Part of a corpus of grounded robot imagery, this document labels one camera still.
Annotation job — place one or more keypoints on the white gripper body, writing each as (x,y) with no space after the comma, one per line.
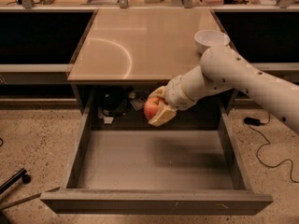
(173,92)

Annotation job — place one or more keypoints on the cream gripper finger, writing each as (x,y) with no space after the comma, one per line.
(159,92)
(164,114)

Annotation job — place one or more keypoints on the red apple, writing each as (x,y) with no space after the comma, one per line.
(152,106)

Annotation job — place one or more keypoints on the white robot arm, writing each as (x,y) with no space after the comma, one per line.
(221,69)

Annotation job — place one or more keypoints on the black device behind drawer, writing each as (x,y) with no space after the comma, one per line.
(114,101)

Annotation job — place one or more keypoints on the grey cabinet with glossy top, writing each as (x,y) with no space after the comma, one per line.
(138,45)

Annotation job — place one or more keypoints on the open grey top drawer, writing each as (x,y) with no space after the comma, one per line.
(190,166)

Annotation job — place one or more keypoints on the white label card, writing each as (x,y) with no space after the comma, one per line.
(138,103)

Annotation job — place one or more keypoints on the white bowl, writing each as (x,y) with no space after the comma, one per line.
(205,39)

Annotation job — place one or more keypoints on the black power adapter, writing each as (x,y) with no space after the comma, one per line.
(252,121)

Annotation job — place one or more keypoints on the grey metal rod on floor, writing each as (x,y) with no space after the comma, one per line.
(25,200)

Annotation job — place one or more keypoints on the black chair leg with caster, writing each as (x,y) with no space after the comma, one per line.
(20,175)

